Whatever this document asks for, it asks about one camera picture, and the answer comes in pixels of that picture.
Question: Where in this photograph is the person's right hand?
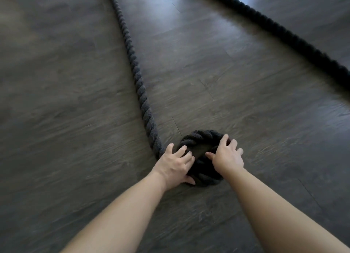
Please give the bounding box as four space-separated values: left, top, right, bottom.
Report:
205 134 244 177

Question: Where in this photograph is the person's left forearm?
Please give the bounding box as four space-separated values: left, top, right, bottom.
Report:
60 171 168 253

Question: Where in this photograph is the person's right forearm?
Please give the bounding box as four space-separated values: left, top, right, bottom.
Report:
223 167 350 253

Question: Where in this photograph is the person's left hand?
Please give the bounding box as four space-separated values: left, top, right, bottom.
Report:
151 143 196 192

